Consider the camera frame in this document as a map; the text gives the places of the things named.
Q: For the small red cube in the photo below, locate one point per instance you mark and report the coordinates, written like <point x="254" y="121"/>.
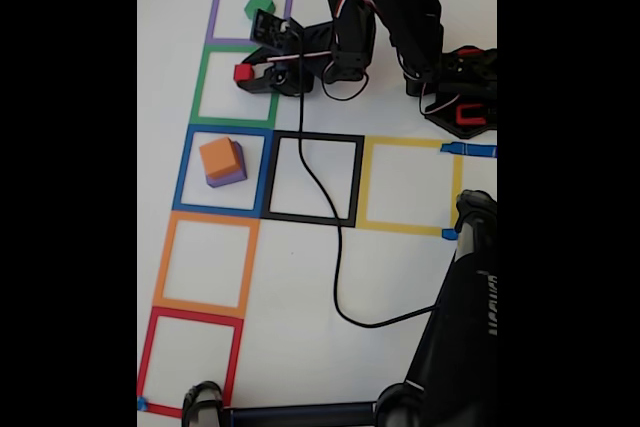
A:
<point x="243" y="72"/>

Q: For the green cube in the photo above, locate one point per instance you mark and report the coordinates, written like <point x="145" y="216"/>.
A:
<point x="257" y="4"/>

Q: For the orange cube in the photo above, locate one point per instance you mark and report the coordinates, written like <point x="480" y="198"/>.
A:
<point x="220" y="156"/>

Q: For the large purple cube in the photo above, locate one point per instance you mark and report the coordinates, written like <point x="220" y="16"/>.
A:
<point x="230" y="179"/>

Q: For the red base clamp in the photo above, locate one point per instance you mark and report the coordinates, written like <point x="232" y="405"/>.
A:
<point x="459" y="114"/>

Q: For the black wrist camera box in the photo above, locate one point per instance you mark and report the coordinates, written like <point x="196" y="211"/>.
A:
<point x="267" y="27"/>

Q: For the purple square frame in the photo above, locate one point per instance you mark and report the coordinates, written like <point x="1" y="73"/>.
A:
<point x="214" y="12"/>

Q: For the green square frame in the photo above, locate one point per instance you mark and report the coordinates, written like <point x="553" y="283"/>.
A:
<point x="197" y="92"/>

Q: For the black square frame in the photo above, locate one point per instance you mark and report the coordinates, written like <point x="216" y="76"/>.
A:
<point x="267" y="177"/>

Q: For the blue square frame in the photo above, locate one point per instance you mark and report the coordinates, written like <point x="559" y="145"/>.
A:
<point x="181" y="177"/>

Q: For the yellow square frame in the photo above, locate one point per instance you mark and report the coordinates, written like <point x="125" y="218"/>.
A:
<point x="365" y="187"/>

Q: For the orange square frame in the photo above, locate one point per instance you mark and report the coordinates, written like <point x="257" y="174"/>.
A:
<point x="162" y="267"/>

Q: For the black camera tripod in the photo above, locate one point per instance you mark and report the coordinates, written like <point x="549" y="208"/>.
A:
<point x="460" y="327"/>

